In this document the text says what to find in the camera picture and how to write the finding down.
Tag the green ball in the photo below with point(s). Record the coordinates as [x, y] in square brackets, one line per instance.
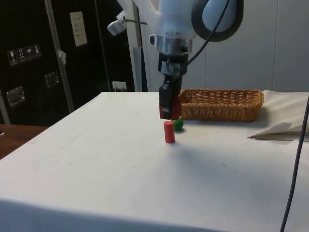
[179, 125]

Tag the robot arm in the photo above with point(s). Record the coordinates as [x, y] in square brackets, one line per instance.
[176, 19]

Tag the pale locker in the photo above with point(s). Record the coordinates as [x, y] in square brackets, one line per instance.
[292, 48]
[149, 72]

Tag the pale grey block on bracket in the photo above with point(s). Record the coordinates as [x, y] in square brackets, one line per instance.
[117, 26]

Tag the brown wooden desk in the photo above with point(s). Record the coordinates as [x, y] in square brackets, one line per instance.
[17, 140]

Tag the black cabinet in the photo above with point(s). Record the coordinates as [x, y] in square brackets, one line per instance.
[29, 29]

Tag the wicker basket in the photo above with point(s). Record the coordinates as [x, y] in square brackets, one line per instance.
[217, 106]

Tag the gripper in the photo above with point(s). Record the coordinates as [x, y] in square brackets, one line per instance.
[161, 59]

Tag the red cylinder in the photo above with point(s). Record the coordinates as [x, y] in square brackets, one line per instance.
[169, 133]

